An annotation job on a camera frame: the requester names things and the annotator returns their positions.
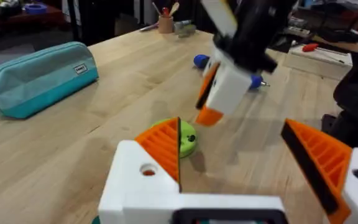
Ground upright flat wrist plate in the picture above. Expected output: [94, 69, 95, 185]
[200, 0, 239, 39]

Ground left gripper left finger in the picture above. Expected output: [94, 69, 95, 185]
[98, 117, 182, 224]

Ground blue tape roll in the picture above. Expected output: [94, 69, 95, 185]
[24, 2, 48, 15]

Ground teal zip bag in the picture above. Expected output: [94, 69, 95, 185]
[0, 41, 100, 120]

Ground grey green small containers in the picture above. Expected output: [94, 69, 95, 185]
[173, 19, 197, 39]

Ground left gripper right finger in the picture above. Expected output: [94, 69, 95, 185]
[280, 118, 358, 224]

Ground blue electric screwdriver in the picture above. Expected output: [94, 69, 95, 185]
[193, 54, 271, 91]

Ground green disc with holes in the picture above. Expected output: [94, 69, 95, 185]
[150, 118, 198, 159]

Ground tan cup with utensils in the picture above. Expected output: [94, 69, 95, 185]
[151, 1, 181, 35]

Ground white box with red screwdriver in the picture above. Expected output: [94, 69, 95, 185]
[282, 42, 354, 81]

